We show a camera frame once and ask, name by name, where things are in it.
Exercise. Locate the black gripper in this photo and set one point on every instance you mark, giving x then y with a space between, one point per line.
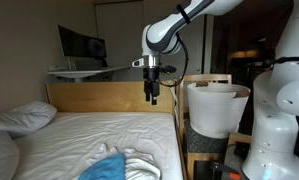
151 78

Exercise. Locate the white and blue clothes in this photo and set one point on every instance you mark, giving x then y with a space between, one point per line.
140 166

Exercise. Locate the blue shirt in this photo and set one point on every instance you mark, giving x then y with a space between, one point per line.
105 170

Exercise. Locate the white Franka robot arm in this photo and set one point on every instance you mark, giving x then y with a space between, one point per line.
282 133

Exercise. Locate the white bed sheet mattress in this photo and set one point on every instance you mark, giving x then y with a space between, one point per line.
99 133

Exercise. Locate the white woven basket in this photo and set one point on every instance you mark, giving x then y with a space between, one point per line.
215 110

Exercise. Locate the green chair cushion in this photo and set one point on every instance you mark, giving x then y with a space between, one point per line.
202 143

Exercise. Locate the white desk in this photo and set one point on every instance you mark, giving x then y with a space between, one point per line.
85 71

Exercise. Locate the wooden chair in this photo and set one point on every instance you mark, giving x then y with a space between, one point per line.
190 160

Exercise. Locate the black wide monitor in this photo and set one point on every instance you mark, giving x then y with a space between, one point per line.
79 43

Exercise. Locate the small white desk device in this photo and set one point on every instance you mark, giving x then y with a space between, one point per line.
57 67

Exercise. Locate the black and red clamp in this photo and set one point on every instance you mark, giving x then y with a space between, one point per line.
222 168

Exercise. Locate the small white pillow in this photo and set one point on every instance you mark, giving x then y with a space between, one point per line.
25 118

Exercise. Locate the large white pillow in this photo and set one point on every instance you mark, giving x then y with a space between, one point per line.
0 156

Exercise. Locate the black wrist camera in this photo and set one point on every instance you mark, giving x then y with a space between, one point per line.
169 69

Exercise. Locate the wooden bed frame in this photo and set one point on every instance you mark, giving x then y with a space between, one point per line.
105 96

